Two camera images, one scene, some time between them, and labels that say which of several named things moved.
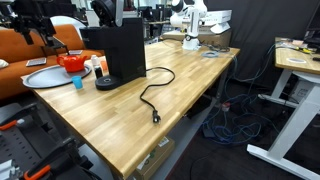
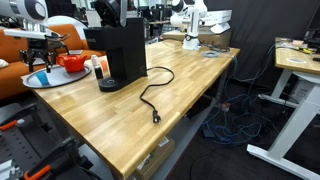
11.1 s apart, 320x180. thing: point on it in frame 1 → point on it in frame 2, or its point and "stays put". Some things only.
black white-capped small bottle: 98,71 stays put
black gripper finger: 50,39 → 48,66
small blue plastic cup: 77,82 → 43,78
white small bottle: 95,61 stays put
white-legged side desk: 298,144 stays put
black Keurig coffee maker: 125,51 stays put
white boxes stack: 215,22 stays put
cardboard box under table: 157,156 stays put
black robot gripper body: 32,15 → 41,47
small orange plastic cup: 104,66 stays put
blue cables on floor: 241,116 stays put
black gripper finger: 28,37 → 31,63
